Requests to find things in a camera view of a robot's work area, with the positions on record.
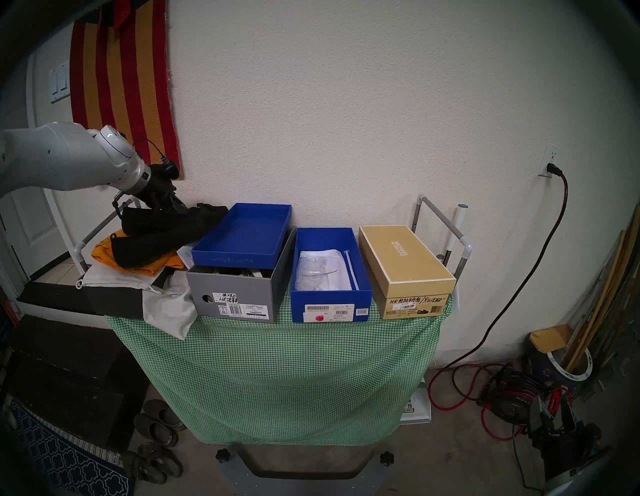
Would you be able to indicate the grey cart rail pipe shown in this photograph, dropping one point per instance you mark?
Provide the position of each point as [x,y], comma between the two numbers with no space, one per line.
[442,220]

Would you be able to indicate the white paper sheet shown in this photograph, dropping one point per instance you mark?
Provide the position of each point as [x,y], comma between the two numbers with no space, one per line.
[186,257]

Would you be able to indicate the grey shoe box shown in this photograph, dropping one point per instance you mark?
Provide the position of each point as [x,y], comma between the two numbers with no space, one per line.
[235,290]

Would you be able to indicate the blue patterned rug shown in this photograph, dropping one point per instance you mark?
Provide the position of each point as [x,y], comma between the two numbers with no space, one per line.
[65,460]

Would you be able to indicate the tan shoe box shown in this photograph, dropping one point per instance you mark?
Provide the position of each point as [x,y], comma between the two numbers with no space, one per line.
[405,260]

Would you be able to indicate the orange cloth bag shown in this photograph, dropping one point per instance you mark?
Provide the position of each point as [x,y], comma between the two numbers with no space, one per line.
[105,252]

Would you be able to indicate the blue white bucket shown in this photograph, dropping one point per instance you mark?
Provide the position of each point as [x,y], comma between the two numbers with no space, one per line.
[570,370]

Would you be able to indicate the white wall outlet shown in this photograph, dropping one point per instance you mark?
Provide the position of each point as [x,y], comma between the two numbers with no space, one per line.
[548,155]

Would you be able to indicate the white cloth bag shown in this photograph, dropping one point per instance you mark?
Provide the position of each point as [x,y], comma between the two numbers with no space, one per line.
[170,305]

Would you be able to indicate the dark wooden cabinet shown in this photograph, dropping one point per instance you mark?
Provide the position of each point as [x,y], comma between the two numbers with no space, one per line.
[65,370]

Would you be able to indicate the white plastic stick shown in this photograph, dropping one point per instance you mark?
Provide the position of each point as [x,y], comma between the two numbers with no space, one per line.
[351,270]

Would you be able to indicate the white plastic pipe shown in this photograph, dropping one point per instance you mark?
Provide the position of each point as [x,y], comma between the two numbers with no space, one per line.
[461,220]

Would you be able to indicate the green checkered tablecloth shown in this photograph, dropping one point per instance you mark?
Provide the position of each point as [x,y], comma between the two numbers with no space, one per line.
[280,375]

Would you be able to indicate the blue shoe box lid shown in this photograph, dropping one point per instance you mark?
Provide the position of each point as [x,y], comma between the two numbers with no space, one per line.
[240,235]

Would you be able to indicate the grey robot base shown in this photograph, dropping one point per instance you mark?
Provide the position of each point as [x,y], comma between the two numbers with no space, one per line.
[235,480]

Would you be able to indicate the white floor scale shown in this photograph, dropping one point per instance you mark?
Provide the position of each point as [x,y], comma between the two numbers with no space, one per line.
[417,405]

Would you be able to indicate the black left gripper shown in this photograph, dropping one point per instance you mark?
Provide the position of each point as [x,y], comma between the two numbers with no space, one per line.
[162,187]

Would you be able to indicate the blue shoe box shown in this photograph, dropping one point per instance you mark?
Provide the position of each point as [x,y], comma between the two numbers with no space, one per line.
[330,300]

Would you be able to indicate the red yellow striped wall cloth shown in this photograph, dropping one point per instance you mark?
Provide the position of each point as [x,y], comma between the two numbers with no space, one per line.
[120,75]

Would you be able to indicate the white tissue paper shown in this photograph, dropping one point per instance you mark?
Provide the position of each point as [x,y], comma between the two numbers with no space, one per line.
[320,270]

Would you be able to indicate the black round knob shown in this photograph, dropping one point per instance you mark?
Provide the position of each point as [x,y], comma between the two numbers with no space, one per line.
[223,455]
[387,458]

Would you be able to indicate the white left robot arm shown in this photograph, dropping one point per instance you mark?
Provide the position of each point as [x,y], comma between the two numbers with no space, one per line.
[55,155]

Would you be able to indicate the black machine with red clamps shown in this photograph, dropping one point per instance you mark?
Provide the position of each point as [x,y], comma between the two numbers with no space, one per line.
[565,440]

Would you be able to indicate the bundle of wooden sticks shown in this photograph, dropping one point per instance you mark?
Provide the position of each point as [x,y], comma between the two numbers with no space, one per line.
[615,290]

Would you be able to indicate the dark grey floor shoe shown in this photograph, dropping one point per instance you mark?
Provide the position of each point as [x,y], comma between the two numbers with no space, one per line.
[162,460]
[165,415]
[142,469]
[155,431]

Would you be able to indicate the white metal rack frame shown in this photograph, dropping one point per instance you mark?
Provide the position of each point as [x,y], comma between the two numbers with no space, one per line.
[95,230]

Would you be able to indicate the white door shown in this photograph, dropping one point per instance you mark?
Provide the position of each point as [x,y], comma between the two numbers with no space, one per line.
[27,230]

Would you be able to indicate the tan cardboard piece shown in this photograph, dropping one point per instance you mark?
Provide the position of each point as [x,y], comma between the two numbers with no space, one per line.
[550,337]

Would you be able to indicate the white light switch plate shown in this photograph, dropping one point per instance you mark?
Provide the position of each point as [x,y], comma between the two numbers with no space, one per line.
[60,82]

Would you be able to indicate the black shoe with bow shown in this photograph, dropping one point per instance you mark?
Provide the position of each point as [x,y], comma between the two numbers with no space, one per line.
[175,217]

